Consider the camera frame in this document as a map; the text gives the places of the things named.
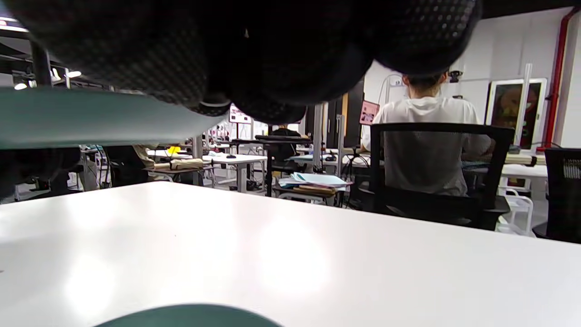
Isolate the person's left hand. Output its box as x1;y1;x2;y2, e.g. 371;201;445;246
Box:
0;148;82;200

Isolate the black pole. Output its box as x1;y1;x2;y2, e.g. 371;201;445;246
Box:
30;41;53;88

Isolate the teal plate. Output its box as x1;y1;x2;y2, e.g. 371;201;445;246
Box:
93;303;283;327
0;86;225;150

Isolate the small pink monitor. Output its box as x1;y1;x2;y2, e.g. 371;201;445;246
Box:
359;100;380;126

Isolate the stack of light blue papers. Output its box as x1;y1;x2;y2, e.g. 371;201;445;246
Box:
277;172;354;190

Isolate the white desk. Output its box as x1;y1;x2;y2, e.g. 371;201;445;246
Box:
148;149;268;193

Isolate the brown side table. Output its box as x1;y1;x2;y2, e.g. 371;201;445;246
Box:
272;185;348;207

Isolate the desktop monitor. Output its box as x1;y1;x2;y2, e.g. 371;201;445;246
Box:
228;104;253;125

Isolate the red vertical pipe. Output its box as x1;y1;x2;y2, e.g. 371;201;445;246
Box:
538;6;581;153

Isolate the black mesh office chair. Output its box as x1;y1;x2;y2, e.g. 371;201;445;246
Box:
356;123;516;231

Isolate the white wire stool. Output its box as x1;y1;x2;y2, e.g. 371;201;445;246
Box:
496;187;535;237

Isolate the black chair with grey armrest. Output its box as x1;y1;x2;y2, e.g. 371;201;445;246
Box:
532;148;581;244

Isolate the person's right hand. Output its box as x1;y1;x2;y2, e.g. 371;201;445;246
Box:
0;0;483;125

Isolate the dark door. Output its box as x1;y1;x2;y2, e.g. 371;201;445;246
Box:
325;79;365;149

